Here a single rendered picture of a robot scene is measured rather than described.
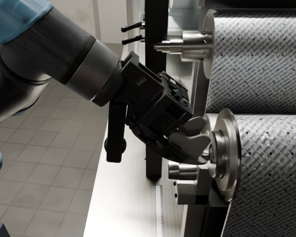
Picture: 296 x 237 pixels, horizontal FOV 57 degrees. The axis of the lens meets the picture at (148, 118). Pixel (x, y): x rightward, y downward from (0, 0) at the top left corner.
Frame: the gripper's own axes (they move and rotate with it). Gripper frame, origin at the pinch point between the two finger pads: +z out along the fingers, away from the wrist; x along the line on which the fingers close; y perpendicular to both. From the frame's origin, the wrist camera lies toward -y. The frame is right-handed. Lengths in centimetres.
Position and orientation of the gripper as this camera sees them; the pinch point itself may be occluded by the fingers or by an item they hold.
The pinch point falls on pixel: (196, 157)
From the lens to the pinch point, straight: 47.4
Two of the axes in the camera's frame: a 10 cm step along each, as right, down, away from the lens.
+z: 7.7, 5.3, 3.7
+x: 0.1, -5.8, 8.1
